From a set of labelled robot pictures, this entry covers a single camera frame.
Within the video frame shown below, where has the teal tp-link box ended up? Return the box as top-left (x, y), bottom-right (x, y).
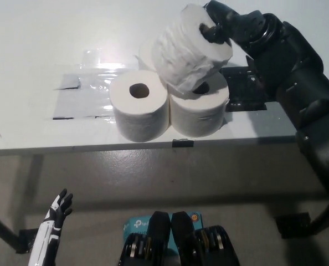
top-left (122, 212), bottom-right (203, 250)

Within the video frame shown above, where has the black diagonal table leg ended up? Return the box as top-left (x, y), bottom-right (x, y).
top-left (0, 207), bottom-right (20, 252)
top-left (310, 191), bottom-right (329, 236)

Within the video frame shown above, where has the grey taped sheet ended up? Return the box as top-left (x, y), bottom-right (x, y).
top-left (52, 71), bottom-right (118, 121)

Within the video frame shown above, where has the wrinkled toilet paper roll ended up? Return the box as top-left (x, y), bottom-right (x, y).
top-left (150, 3), bottom-right (234, 94)

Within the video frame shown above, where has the smooth white toilet paper roll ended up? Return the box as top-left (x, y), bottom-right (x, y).
top-left (109, 69), bottom-right (171, 143)
top-left (168, 73), bottom-right (230, 138)
top-left (133, 38), bottom-right (157, 72)

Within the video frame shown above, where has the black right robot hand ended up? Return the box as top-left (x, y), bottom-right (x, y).
top-left (199, 0), bottom-right (265, 49)

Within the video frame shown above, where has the black floor tape patch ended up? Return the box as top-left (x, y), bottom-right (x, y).
top-left (275, 212), bottom-right (313, 239)
top-left (16, 229), bottom-right (39, 254)

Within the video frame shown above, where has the black tape patch on table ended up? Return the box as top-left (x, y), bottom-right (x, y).
top-left (221, 65), bottom-right (268, 113)

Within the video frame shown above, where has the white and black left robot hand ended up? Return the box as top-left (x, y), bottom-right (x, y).
top-left (28, 188), bottom-right (74, 266)

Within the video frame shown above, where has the small black tape piece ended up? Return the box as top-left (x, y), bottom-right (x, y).
top-left (172, 138), bottom-right (194, 148)

